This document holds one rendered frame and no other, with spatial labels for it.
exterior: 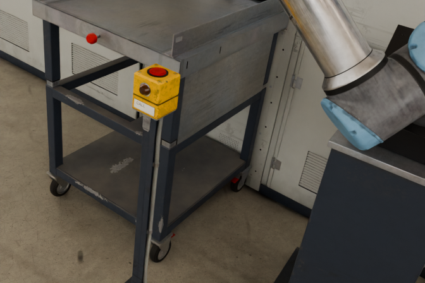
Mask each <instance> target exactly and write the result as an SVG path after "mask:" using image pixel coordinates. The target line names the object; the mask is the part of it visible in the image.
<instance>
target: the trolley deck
mask: <svg viewBox="0 0 425 283"><path fill-rule="evenodd" d="M255 4H257V3H255V2H253V1H249V0H64V1H58V2H55V3H50V4H43V3H41V2H38V1H37V0H32V11H33V15H34V16H36V17H38V18H41V19H43V20H45V21H48V22H49V23H52V24H54V25H57V26H59V27H61V28H64V29H65V30H68V31H70V32H72V33H75V34H77V35H79V36H81V37H83V38H86V36H87V35H88V34H89V33H94V34H96V35H100V36H101V37H100V38H98V39H97V42H96V43H97V44H99V45H102V46H104V47H106V48H108V49H111V50H112V51H115V52H117V53H120V54H122V55H124V56H126V57H129V58H131V59H133V60H135V61H138V62H140V63H142V64H144V65H146V66H151V65H153V64H158V65H161V66H163V67H165V68H168V69H170V70H172V71H174V72H177V73H179V74H180V79H182V78H184V77H186V76H188V75H190V74H192V73H195V72H196V71H198V70H200V69H202V68H205V67H206V66H209V65H210V64H213V63H215V62H217V61H219V60H221V59H223V58H225V57H227V56H229V55H231V54H234V53H236V52H238V51H240V50H242V49H244V48H246V47H248V46H250V45H252V44H255V43H256V42H258V41H260V40H262V39H265V38H266V37H269V36H270V35H273V34H275V33H277V32H279V31H281V30H283V29H285V28H286V27H287V25H288V19H289V17H288V15H287V14H286V13H285V12H282V13H279V14H277V15H274V16H272V17H270V18H267V19H265V20H263V21H260V22H258V23H256V24H253V25H251V26H249V27H246V28H244V29H241V30H239V31H237V32H235V33H232V34H230V35H227V36H225V37H223V38H220V39H218V40H215V41H214V42H211V43H209V44H206V45H203V46H202V47H199V48H197V49H194V50H192V51H190V52H187V53H185V54H182V55H181V56H178V57H175V58H172V57H169V56H166V55H164V54H162V53H163V52H165V51H168V50H170V49H172V44H173V34H175V33H178V32H181V31H183V30H186V29H189V28H192V27H195V26H197V25H200V24H203V23H205V22H208V21H211V20H214V19H217V18H219V17H222V16H224V15H228V14H230V13H233V12H236V11H238V10H241V9H244V8H247V7H249V6H252V5H255Z"/></svg>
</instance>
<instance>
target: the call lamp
mask: <svg viewBox="0 0 425 283"><path fill-rule="evenodd" d="M139 92H140V93H141V94H142V95H144V96H146V97H148V96H150V94H151V88H150V86H149V85H148V84H147V83H145V82H143V83H141V84H140V88H139Z"/></svg>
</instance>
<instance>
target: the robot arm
mask: <svg viewBox="0 0 425 283"><path fill-rule="evenodd" d="M278 1H279V2H280V4H281V6H282V7H283V9H284V10H285V12H286V14H287V15H288V17H289V19H290V20H291V22H292V23H293V25H294V27H295V28H296V30H297V31H298V33H299V35H300V36H301V38H302V40H303V41H304V43H305V44H306V46H307V48H308V49H309V51H310V52H311V54H312V56H313V57H314V59H315V60H316V62H317V64H318V65H319V67H320V68H321V70H322V72H323V73H324V80H323V85H322V89H323V90H324V92H325V94H326V96H327V97H326V98H323V99H322V101H321V106H322V108H323V110H324V112H325V113H326V115H327V116H328V117H329V118H330V120H331V121H332V122H333V124H334V125H335V126H336V127H337V129H338V130H339V131H340V132H341V134H342V135H343V136H344V137H345V138H346V139H347V140H348V141H349V142H350V143H351V144H352V145H353V146H355V147H356V148H358V149H359V150H369V149H370V148H372V147H374V146H376V145H377V144H379V143H383V142H384V141H385V140H386V139H388V138H389V137H391V136H393V135H394V134H395V133H397V132H399V131H400V130H401V129H404V128H405V127H406V126H408V125H409V124H411V123H414V124H416V125H419V126H423V127H425V21H423V22H422V23H420V24H419V25H418V26H417V27H416V28H415V29H414V31H413V32H412V33H411V35H410V37H409V41H408V44H406V45H404V46H403V47H401V48H400V49H399V50H397V51H395V52H394V53H393V54H391V55H389V56H388V57H387V56H386V54H385V53H384V52H383V51H380V50H376V49H372V48H370V46H369V45H368V43H367V42H366V40H365V38H364V36H363V35H362V33H361V31H360V30H359V28H358V26H357V25H356V23H355V22H354V19H353V18H352V16H351V15H350V13H349V11H348V9H347V8H346V6H345V5H344V3H343V1H342V0H278Z"/></svg>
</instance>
